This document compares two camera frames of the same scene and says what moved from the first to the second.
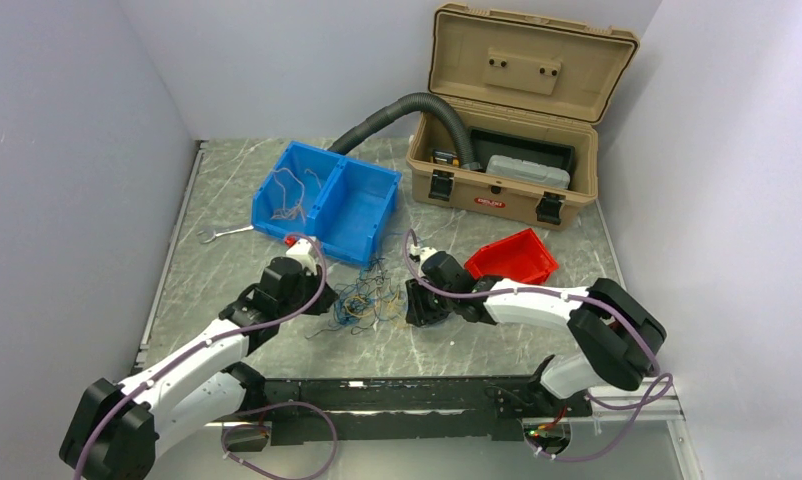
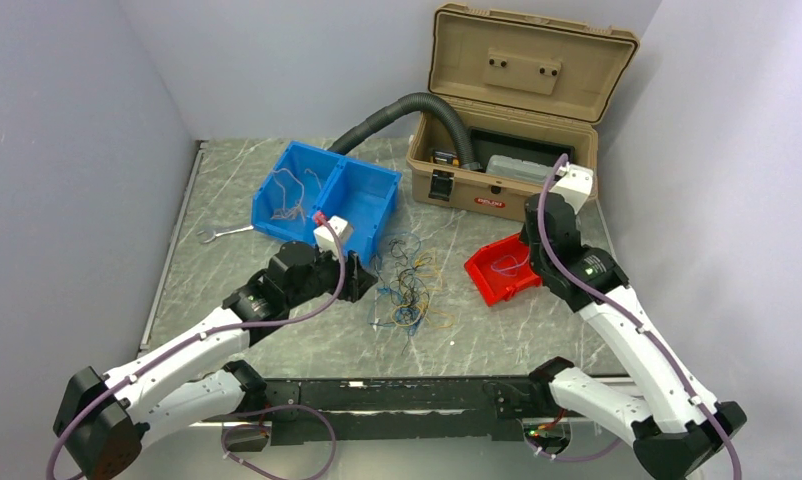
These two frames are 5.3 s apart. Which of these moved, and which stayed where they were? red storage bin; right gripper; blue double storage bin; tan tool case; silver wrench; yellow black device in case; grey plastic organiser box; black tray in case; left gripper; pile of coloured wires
Moved: right gripper; left gripper; pile of coloured wires
Stayed: black tray in case; yellow black device in case; red storage bin; silver wrench; grey plastic organiser box; blue double storage bin; tan tool case
